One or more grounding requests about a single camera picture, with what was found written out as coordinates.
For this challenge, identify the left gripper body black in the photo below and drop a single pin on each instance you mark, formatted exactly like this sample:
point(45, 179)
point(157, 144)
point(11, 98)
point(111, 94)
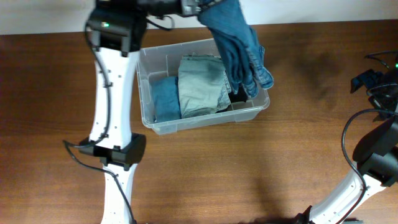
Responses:
point(160, 7)

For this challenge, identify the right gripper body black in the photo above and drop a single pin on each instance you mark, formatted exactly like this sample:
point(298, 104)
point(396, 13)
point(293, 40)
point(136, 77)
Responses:
point(379, 84)

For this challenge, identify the clear plastic storage container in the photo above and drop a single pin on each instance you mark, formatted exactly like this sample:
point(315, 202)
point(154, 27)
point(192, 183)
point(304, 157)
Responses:
point(156, 63)

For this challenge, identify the blue denim garment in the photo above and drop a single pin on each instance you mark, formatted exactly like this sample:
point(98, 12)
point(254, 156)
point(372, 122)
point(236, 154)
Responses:
point(166, 100)

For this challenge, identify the dark blue jeans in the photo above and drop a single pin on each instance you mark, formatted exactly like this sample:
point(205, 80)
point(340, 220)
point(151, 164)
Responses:
point(238, 45)

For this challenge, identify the light grey jeans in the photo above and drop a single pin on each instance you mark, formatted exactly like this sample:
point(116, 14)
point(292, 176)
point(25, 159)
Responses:
point(203, 85)

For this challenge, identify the black garment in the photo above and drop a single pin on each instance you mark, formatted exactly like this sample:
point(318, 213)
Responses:
point(241, 96)

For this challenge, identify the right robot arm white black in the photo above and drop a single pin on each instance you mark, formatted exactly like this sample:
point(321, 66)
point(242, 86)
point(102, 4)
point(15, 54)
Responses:
point(374, 160)

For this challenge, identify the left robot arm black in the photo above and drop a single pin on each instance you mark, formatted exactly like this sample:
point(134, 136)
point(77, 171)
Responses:
point(114, 33)

